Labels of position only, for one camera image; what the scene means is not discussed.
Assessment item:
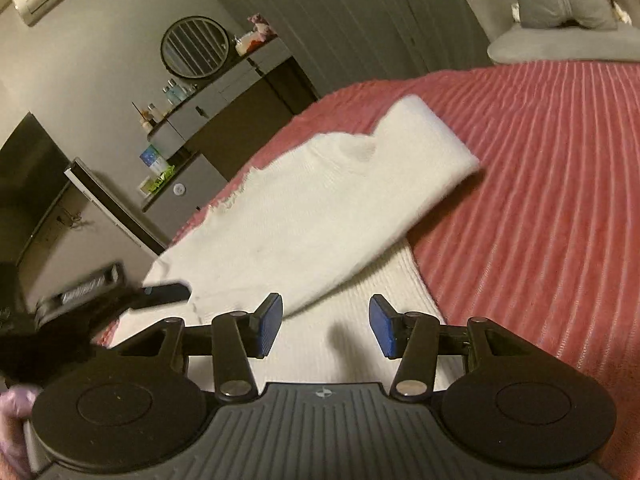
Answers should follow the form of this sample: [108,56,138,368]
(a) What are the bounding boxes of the round black framed mirror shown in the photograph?
[160,15,232,80]

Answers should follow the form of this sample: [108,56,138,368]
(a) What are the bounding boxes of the black wall television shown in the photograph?
[0,113,70,264]

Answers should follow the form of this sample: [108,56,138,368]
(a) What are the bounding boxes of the grey vanity desk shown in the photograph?
[148,38,318,179]

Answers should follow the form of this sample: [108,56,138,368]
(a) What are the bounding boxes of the grey curtain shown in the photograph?
[218,0,490,96]

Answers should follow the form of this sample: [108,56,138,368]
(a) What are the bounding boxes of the green tray on cabinet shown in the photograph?
[138,166,176,198]

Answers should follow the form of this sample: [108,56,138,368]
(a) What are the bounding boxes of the left hand pink glove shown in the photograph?
[1,385,42,479]

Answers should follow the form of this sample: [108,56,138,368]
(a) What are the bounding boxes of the red ribbed bed blanket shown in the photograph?
[171,62,639,479]

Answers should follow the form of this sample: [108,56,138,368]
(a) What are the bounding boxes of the grey drawer cabinet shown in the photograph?
[142,154,228,247]

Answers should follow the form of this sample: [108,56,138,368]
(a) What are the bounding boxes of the blue white tissue box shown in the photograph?
[140,144,169,176]

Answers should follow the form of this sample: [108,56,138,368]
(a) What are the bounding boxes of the white knit sweater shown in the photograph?
[113,96,480,385]

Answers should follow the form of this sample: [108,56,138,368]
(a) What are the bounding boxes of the pink toy on desk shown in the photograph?
[247,13,277,42]

